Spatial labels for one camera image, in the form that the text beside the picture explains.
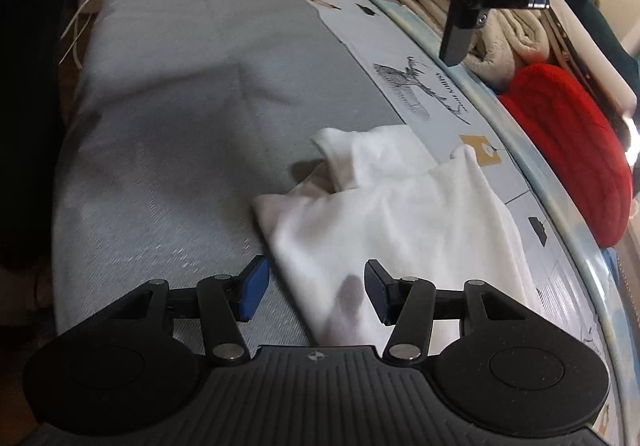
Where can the dark teal shark plush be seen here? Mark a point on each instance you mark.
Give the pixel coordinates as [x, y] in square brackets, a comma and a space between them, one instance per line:
[589, 14]

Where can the white small garment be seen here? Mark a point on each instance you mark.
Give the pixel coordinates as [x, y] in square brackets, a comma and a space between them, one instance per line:
[380, 195]

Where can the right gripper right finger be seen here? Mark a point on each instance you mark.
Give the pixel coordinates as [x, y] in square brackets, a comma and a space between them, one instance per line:
[492, 360]

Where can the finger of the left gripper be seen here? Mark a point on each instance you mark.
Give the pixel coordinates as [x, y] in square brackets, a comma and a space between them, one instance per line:
[464, 17]

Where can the printed grey bed sheet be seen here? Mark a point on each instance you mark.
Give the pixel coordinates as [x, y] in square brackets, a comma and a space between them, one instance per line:
[188, 110]

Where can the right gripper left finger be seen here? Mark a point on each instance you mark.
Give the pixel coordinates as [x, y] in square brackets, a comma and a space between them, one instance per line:
[144, 357]

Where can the beige folded blanket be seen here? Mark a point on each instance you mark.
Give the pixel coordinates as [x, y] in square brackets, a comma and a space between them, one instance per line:
[509, 40]

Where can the red folded blanket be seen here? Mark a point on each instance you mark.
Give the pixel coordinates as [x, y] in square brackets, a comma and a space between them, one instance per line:
[579, 144]

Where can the white folded pillow stack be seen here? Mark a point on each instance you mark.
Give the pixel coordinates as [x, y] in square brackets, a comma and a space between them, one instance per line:
[612, 86]

